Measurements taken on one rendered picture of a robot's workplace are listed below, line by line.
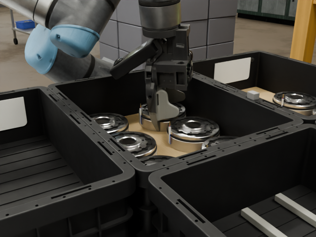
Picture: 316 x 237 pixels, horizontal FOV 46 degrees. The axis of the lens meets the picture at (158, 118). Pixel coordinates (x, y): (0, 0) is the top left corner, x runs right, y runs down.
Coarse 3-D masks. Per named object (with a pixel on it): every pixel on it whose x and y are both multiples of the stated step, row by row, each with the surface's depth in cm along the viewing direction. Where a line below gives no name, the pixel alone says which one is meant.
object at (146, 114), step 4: (144, 104) 84; (176, 104) 84; (180, 104) 84; (144, 108) 83; (180, 108) 83; (184, 108) 82; (144, 112) 80; (148, 112) 80; (180, 112) 80; (184, 112) 80; (144, 116) 79; (148, 116) 78; (180, 116) 79
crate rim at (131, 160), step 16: (80, 80) 78; (96, 80) 79; (64, 96) 69; (240, 96) 69; (80, 112) 62; (272, 112) 62; (96, 128) 56; (272, 128) 56; (112, 144) 51; (224, 144) 51; (128, 160) 47; (176, 160) 47; (144, 176) 45
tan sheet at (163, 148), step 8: (128, 120) 84; (136, 120) 84; (136, 128) 80; (144, 128) 80; (152, 136) 76; (160, 136) 76; (160, 144) 73; (160, 152) 70; (168, 152) 70; (176, 152) 70; (184, 152) 70
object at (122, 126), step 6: (96, 114) 79; (102, 114) 79; (108, 114) 79; (114, 114) 79; (120, 120) 77; (126, 120) 76; (108, 126) 73; (114, 126) 73; (120, 126) 73; (126, 126) 74; (108, 132) 71; (114, 132) 71
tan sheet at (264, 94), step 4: (248, 88) 104; (252, 88) 104; (256, 88) 104; (260, 88) 104; (260, 92) 101; (264, 92) 101; (268, 92) 101; (260, 96) 98; (264, 96) 98; (268, 96) 98; (272, 96) 98; (268, 100) 96
